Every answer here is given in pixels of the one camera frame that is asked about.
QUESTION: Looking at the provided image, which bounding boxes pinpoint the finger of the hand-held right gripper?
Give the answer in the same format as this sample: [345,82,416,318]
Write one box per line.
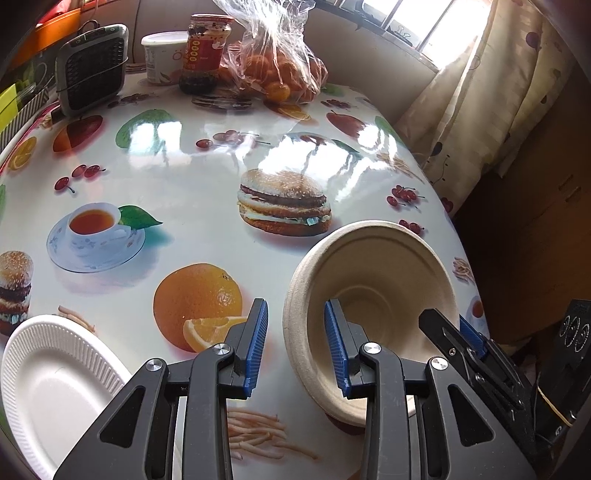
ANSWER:
[459,316,522,379]
[418,308,527,411]

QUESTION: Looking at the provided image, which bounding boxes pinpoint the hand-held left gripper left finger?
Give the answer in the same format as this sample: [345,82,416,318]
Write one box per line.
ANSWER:
[53,298,269,480]

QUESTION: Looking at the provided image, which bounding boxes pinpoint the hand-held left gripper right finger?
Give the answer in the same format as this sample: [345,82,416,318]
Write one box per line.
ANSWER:
[324,299,539,480]

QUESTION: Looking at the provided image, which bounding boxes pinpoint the small beige paper bowl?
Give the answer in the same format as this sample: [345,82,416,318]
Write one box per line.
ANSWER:
[295,220,460,416]

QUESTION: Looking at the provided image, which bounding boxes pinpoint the white paper plate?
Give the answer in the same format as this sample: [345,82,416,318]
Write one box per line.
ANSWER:
[0,314,134,480]

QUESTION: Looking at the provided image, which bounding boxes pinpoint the wooden cabinet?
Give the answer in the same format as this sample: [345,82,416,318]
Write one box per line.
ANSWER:
[455,69,591,347]

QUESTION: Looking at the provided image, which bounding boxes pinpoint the food print tablecloth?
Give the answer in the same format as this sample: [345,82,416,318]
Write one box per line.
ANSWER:
[0,69,492,480]

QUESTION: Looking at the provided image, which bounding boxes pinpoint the cream patterned curtain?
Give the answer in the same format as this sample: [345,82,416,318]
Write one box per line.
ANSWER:
[394,0,583,217]

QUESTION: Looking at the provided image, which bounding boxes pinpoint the clear plastic bag of oranges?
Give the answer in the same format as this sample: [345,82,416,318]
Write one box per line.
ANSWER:
[212,0,328,103]

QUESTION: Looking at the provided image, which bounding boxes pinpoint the red label glass jar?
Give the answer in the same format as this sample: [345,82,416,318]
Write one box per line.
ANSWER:
[179,14,235,95]

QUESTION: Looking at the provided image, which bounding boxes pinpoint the white plastic tub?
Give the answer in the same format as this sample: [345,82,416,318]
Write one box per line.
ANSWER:
[141,31,190,86]

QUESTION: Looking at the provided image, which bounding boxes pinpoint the barred window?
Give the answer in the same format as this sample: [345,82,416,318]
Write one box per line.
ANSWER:
[314,0,490,65]

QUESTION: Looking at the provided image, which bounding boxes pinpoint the small grey heater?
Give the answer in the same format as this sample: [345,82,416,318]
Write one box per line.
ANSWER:
[54,24,129,117]

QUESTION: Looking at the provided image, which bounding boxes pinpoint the black white striped box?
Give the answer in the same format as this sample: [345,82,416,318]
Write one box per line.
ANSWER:
[0,88,51,151]

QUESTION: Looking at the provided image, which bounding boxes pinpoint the large green box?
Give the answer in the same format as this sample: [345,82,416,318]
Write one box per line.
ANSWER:
[0,85,19,132]

